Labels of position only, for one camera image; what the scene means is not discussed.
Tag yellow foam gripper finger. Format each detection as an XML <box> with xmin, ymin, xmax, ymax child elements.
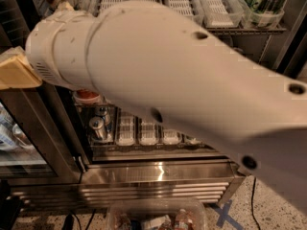
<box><xmin>58</xmin><ymin>1</ymin><xmax>74</xmax><ymax>11</ymax></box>
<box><xmin>0</xmin><ymin>46</ymin><xmax>42</xmax><ymax>90</ymax></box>

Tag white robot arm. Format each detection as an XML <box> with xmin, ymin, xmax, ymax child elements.
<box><xmin>0</xmin><ymin>0</ymin><xmax>307</xmax><ymax>211</ymax></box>

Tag front red coca-cola can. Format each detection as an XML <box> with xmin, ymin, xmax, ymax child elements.
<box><xmin>73</xmin><ymin>90</ymin><xmax>102</xmax><ymax>104</ymax></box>

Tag glass fridge door left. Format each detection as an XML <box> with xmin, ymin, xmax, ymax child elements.
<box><xmin>0</xmin><ymin>0</ymin><xmax>81</xmax><ymax>187</ymax></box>

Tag stainless steel fridge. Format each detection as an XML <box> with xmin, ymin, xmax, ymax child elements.
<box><xmin>0</xmin><ymin>0</ymin><xmax>307</xmax><ymax>209</ymax></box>

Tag front silver can bottom shelf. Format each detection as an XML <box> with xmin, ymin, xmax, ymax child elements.
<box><xmin>89</xmin><ymin>116</ymin><xmax>107</xmax><ymax>140</ymax></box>

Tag clear plastic bin on floor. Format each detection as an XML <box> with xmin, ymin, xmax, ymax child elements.
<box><xmin>106</xmin><ymin>197</ymin><xmax>209</xmax><ymax>230</ymax></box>

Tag blue tape cross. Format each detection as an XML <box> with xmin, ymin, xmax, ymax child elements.
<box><xmin>210</xmin><ymin>199</ymin><xmax>244</xmax><ymax>230</ymax></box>

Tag bottom wire shelf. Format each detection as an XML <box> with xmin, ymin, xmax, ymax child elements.
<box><xmin>91</xmin><ymin>141</ymin><xmax>213</xmax><ymax>152</ymax></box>

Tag wire shelf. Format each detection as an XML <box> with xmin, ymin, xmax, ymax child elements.
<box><xmin>91</xmin><ymin>141</ymin><xmax>213</xmax><ymax>152</ymax></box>
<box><xmin>207</xmin><ymin>25</ymin><xmax>287</xmax><ymax>35</ymax></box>

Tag top wire shelf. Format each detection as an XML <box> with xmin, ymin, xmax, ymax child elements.
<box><xmin>207</xmin><ymin>25</ymin><xmax>287</xmax><ymax>35</ymax></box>

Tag black cables left floor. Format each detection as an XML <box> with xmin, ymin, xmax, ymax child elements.
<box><xmin>61</xmin><ymin>208</ymin><xmax>97</xmax><ymax>230</ymax></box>

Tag black cable right floor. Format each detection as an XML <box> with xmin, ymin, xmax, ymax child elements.
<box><xmin>250</xmin><ymin>175</ymin><xmax>262</xmax><ymax>230</ymax></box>

